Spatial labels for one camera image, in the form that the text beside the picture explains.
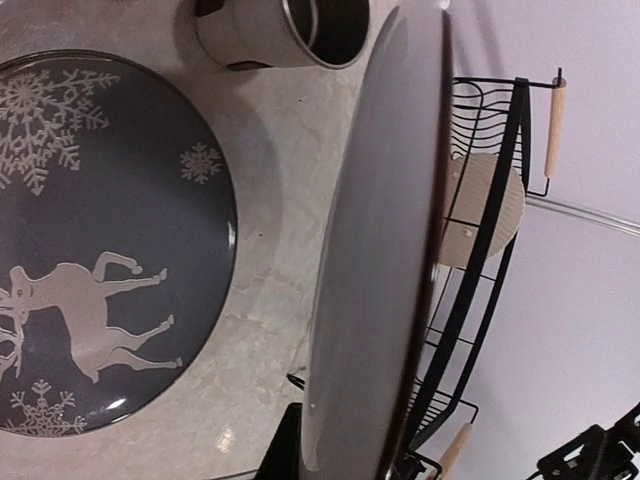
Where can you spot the black wire dish rack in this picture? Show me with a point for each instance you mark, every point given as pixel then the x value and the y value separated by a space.
pixel 493 116

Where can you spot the front wooden rack handle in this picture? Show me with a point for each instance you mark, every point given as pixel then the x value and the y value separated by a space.
pixel 453 451

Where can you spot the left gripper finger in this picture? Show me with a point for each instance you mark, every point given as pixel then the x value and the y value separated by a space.
pixel 281 461

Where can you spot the right aluminium corner post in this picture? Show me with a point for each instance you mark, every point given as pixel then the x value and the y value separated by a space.
pixel 581 212

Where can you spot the white cup with wood band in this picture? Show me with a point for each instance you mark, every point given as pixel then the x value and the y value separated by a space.
pixel 248 35

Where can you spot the rear wooden rack handle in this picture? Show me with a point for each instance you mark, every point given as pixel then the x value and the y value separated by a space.
pixel 556 120

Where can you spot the white plate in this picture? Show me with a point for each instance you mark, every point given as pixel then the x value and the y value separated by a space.
pixel 381 245

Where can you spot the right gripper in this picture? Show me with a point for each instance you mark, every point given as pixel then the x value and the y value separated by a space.
pixel 596 453

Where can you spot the wooden rack handle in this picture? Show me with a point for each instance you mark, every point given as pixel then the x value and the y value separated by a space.
pixel 453 451
pixel 556 120

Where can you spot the grey plate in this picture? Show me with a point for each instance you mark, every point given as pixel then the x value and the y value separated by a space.
pixel 118 239

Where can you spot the gold patterned plate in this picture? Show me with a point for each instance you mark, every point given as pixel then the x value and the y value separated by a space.
pixel 468 185

